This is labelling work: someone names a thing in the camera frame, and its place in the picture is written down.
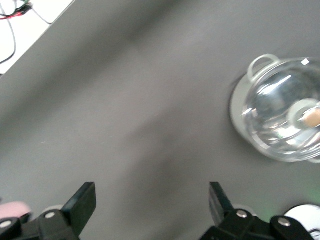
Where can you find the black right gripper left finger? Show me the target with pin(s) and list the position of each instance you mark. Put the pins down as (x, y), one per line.
(50, 227)

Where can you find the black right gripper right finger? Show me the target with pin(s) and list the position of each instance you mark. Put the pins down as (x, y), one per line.
(245, 227)

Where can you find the pink plastic cup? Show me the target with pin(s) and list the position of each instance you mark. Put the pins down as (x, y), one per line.
(12, 210)

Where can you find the glass lid with cork knob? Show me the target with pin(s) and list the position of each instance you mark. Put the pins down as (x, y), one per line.
(270, 120)

